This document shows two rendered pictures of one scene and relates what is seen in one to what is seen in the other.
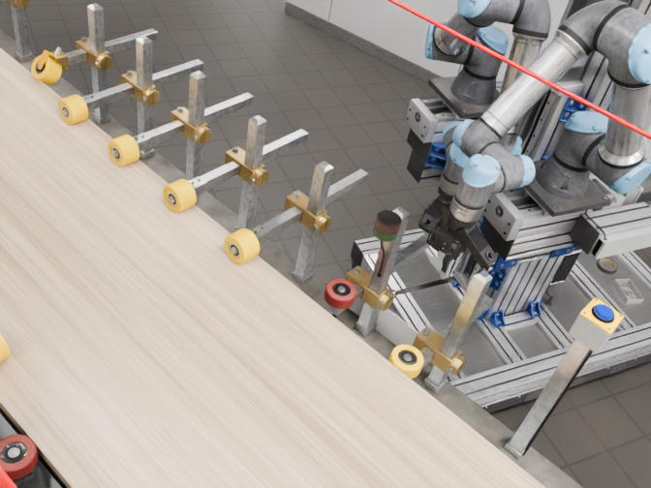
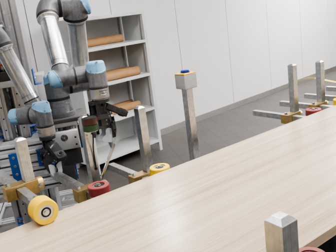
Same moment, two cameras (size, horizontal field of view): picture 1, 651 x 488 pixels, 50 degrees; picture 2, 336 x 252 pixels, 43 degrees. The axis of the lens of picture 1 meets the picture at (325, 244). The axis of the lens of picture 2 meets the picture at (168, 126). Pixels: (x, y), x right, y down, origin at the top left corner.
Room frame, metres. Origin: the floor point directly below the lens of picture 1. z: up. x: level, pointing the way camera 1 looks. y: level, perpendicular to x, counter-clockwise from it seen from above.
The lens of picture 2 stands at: (0.48, 1.20, 1.47)
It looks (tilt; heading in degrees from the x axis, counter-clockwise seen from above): 14 degrees down; 291
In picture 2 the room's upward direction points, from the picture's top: 7 degrees counter-clockwise
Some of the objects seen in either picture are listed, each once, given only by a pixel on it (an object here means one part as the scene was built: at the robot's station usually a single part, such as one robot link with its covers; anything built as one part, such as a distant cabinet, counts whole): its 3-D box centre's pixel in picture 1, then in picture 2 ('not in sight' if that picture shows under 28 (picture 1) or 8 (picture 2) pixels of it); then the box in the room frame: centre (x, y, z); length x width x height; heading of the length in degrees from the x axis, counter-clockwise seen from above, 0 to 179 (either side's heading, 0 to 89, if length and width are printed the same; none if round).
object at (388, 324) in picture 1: (382, 319); not in sight; (1.34, -0.20, 0.75); 0.26 x 0.01 x 0.10; 56
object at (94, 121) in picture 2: (387, 222); (89, 120); (1.30, -0.13, 1.13); 0.06 x 0.06 x 0.02
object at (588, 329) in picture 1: (595, 326); (185, 80); (1.06, -0.58, 1.18); 0.07 x 0.07 x 0.08; 56
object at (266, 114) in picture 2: not in sight; (283, 116); (0.70, -1.19, 0.84); 0.43 x 0.03 x 0.04; 146
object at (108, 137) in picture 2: (439, 264); (108, 138); (1.33, -0.29, 1.01); 0.06 x 0.03 x 0.09; 56
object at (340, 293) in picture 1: (337, 302); (100, 197); (1.27, -0.07, 0.85); 0.08 x 0.08 x 0.11
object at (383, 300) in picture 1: (368, 289); (91, 191); (1.35, -0.14, 0.84); 0.13 x 0.06 x 0.05; 56
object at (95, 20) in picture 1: (99, 72); not in sight; (2.04, 0.88, 0.89); 0.03 x 0.03 x 0.48; 56
